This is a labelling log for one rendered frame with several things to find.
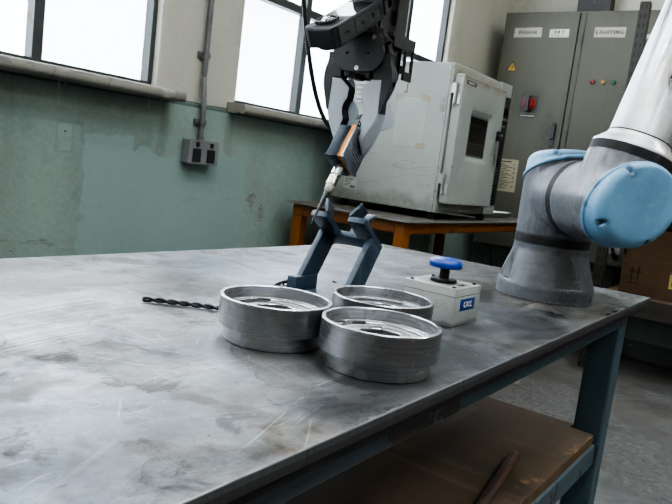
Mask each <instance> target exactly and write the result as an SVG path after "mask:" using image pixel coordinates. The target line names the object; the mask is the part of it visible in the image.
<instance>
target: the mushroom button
mask: <svg viewBox="0 0 672 504"><path fill-rule="evenodd" d="M429 264H430V265H431V266H433V267H437V268H440V273H439V278H441V279H449V274H450V270H461V269H462V267H463V264H462V262H461V261H460V260H458V259H455V258H451V257H445V256H435V257H432V258H431V259H430V261H429Z"/></svg>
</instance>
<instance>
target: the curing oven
mask: <svg viewBox="0 0 672 504"><path fill-rule="evenodd" d="M354 81H355V95H354V102H355V104H356V106H357V107H358V109H359V115H361V114H363V103H362V100H361V90H362V88H363V87H364V86H365V85H366V84H367V83H369V81H356V80H354ZM512 89H513V86H511V85H508V84H506V83H504V82H499V81H497V80H495V79H493V78H490V77H488V76H486V75H483V74H481V73H479V72H476V71H474V70H472V69H470V68H467V67H465V66H463V65H460V64H457V63H450V62H425V61H414V62H413V69H412V76H411V83H408V82H405V81H402V80H401V74H399V77H398V81H397V83H396V86H395V89H394V91H393V93H392V95H391V96H390V98H389V100H388V105H389V107H390V108H391V110H392V111H393V113H394V123H393V126H392V127H391V128H390V129H387V130H384V131H381V132H379V134H378V137H377V139H376V141H375V143H374V145H373V146H372V148H371V149H370V150H369V152H368V153H367V155H365V156H364V158H363V160H362V162H361V164H360V166H359V168H358V171H357V173H356V177H352V176H351V175H349V176H343V175H341V177H340V179H339V181H338V183H337V185H336V187H334V188H333V190H332V191H331V196H333V197H340V198H341V200H340V204H341V205H348V199H352V200H358V201H364V202H371V203H377V204H383V205H389V206H395V207H402V208H408V209H414V210H420V211H426V212H427V214H426V219H431V220H434V219H435V213H466V214H477V215H476V219H478V220H483V219H484V214H493V212H494V205H495V200H496V193H497V187H498V180H499V174H500V167H501V161H502V154H503V148H504V141H505V135H506V129H507V122H508V116H509V109H510V103H511V95H512Z"/></svg>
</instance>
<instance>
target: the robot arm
mask: <svg viewBox="0 0 672 504"><path fill-rule="evenodd" d="M409 3H410V0H350V1H348V2H346V3H345V4H343V5H341V6H339V7H338V8H336V9H334V10H333V11H331V12H329V13H327V14H326V15H324V16H322V17H320V18H318V19H316V20H315V21H314V22H312V23H310V24H309V25H307V26H305V29H306V34H307V39H308V44H309V48H320V50H326V51H327V50H333V51H330V52H329V60H328V63H327V65H326V68H325V72H324V79H323V86H324V95H325V104H326V109H327V111H328V118H329V124H330V128H331V132H332V135H333V138H334V136H335V134H336V133H337V131H338V129H339V127H340V125H351V126H352V125H356V123H357V122H356V118H357V116H359V109H358V107H357V106H356V104H355V102H354V95H355V81H354V80H356V81H369V83H367V84H366V85H365V86H364V87H363V88H362V90H361V100H362V103H363V114H362V116H361V119H360V123H361V130H360V134H359V137H358V143H359V148H360V153H361V155H367V153H368V152H369V150H370V149H371V148H372V146H373V145H374V143H375V141H376V139H377V137H378V134H379V132H381V131H384V130H387V129H390V128H391V127H392V126H393V123H394V113H393V111H392V110H391V108H390V107H389V105H388V100H389V98H390V96H391V95H392V93H393V91H394V89H395V86H396V83H397V81H398V77H399V74H401V80H402V81H405V82H408V83H411V76H412V69H413V62H414V54H415V47H416V42H415V41H413V40H411V39H409V38H407V37H405V33H406V26H407V18H408V11H409ZM402 51H404V58H403V66H400V62H401V55H402ZM408 51H409V52H411V59H410V66H409V73H407V72H405V68H406V60H407V53H408ZM347 78H350V79H347ZM671 149H672V0H666V1H665V3H664V6H663V8H662V10H661V12H660V15H659V17H658V19H657V21H656V24H655V26H654V28H653V30H652V33H651V35H650V37H649V40H648V42H647V44H646V46H645V49H644V51H643V53H642V55H641V58H640V60H639V62H638V64H637V67H636V69H635V71H634V74H633V76H632V78H631V80H630V83H629V85H628V87H627V89H626V92H625V94H624V96H623V98H622V101H621V103H620V105H619V108H618V110H617V112H616V114H615V117H614V119H613V121H612V123H611V126H610V128H609V129H608V131H606V132H604V133H601V134H599V135H597V136H594V137H593V139H592V141H591V143H590V145H589V148H588V150H587V151H583V150H572V149H561V150H556V149H551V150H542V151H538V152H535V153H533V154H532V155H531V156H530V157H529V158H528V161H527V166H526V170H525V171H524V174H523V180H524V182H523V188H522V194H521V201H520V207H519V213H518V219H517V226H516V232H515V239H514V244H513V247H512V249H511V250H510V252H509V254H508V256H507V258H506V260H505V262H504V264H503V266H502V268H501V270H500V272H499V274H498V276H497V281H496V287H495V289H496V290H497V291H498V292H500V293H503V294H505V295H508V296H511V297H515V298H519V299H523V300H527V301H532V302H537V303H542V304H549V305H556V306H564V307H590V306H592V303H593V297H594V287H593V281H592V274H591V268H590V262H589V251H590V245H591V242H594V243H596V244H598V245H600V246H604V247H609V248H637V247H641V246H643V245H646V244H648V243H650V242H652V241H654V240H655V239H657V238H658V237H659V236H660V235H661V234H663V233H664V232H665V230H666V229H667V228H668V227H669V225H670V224H671V222H672V152H671Z"/></svg>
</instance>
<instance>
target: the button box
mask: <svg viewBox="0 0 672 504"><path fill-rule="evenodd" d="M403 291H406V292H410V293H414V294H417V295H420V296H423V297H426V298H428V299H430V300H431V301H432V302H433V303H434V308H433V315H432V322H434V323H436V324H439V325H443V326H447V327H450V328H452V327H455V326H459V325H462V324H466V323H469V322H473V321H476V317H477V311H478V304H479V298H480V291H481V285H478V284H476V283H469V282H464V281H460V280H456V279H453V278H450V277H449V279H441V278H439V276H437V275H434V274H430V275H423V276H415V277H407V278H404V285H403Z"/></svg>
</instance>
